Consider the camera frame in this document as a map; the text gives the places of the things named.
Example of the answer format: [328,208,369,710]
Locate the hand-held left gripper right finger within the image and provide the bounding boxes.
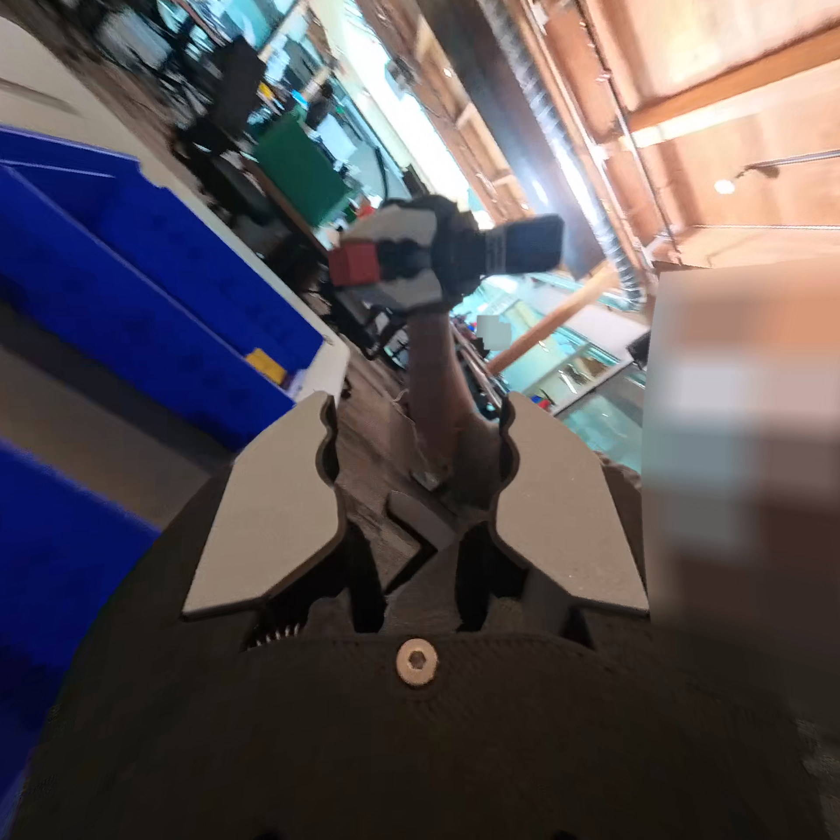
[487,392,652,614]

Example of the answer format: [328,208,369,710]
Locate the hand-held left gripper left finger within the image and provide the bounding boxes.
[179,392,349,621]

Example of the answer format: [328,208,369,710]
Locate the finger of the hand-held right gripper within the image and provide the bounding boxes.
[377,259,446,317]
[343,199,439,263]

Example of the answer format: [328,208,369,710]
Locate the red wooden cube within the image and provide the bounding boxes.
[328,240,383,288]

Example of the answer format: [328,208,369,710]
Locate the blue plastic bin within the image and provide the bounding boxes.
[0,436,161,840]
[0,123,324,454]

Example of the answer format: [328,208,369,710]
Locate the green container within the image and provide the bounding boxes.
[252,108,353,228]

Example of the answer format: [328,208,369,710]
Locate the yellow wooden cube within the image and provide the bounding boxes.
[245,348,288,387]

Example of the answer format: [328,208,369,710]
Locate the black office chair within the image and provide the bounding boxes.
[172,36,277,221]

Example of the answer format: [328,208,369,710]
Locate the ceiling spot lamp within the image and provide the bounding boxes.
[714,150,840,196]

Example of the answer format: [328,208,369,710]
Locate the person's grey clothing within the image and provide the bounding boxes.
[791,715,840,840]

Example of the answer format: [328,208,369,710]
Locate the black ceiling duct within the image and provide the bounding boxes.
[420,0,595,277]

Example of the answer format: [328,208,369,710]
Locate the spiral metal duct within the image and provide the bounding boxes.
[476,0,652,311]

